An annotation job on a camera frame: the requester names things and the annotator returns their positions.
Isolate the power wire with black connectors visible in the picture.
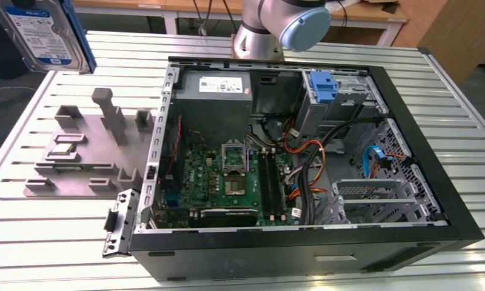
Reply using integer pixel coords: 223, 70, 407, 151
370, 152, 415, 180

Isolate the hard disk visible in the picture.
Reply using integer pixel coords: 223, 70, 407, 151
0, 0, 98, 74

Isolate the silver disk bay cage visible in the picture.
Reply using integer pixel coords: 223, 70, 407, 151
325, 178, 443, 226

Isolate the metal CPU socket cover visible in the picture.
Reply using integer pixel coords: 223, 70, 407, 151
221, 139, 249, 176

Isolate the grey power supply box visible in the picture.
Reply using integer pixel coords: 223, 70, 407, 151
171, 70, 253, 149

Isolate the CPU socket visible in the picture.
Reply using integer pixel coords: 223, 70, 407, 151
225, 175, 247, 196

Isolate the black RAM slot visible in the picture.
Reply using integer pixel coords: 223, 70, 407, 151
257, 147, 274, 221
267, 147, 286, 220

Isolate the black case fan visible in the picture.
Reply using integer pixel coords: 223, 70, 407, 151
161, 113, 183, 182

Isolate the green motherboard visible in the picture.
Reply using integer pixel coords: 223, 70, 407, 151
153, 142, 303, 228

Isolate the silver optical drive cage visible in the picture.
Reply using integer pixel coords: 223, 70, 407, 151
297, 69, 389, 143

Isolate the black graphics card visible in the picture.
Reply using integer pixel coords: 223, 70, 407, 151
187, 207, 259, 229

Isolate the blue plastic drive latch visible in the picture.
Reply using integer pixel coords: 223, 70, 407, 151
309, 71, 338, 104

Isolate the grey parts rack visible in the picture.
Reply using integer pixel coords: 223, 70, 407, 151
21, 87, 157, 198

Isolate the black PC case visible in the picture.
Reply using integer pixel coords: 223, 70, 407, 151
99, 56, 485, 281

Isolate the silver expansion card retainer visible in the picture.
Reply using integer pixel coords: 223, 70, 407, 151
101, 187, 141, 258

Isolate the green RAM stick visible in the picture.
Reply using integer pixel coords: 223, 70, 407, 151
51, 162, 95, 170

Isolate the silver CPU chip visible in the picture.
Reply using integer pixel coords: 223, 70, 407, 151
50, 142, 79, 155

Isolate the brown wooden cabinet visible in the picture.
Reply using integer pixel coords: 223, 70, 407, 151
393, 0, 485, 85

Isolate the black chair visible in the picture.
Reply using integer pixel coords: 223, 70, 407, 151
0, 8, 39, 80

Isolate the yellow black wire bundle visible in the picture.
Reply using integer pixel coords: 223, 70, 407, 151
245, 132, 275, 150

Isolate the orange red wire bundle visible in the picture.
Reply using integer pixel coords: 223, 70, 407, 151
282, 119, 327, 195

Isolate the black cable bundle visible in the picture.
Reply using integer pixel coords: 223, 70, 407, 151
297, 117, 389, 226

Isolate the blue data wire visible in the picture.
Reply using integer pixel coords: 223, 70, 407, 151
365, 144, 389, 180

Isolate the wooden desk white frame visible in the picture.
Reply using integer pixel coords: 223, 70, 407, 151
70, 0, 411, 46

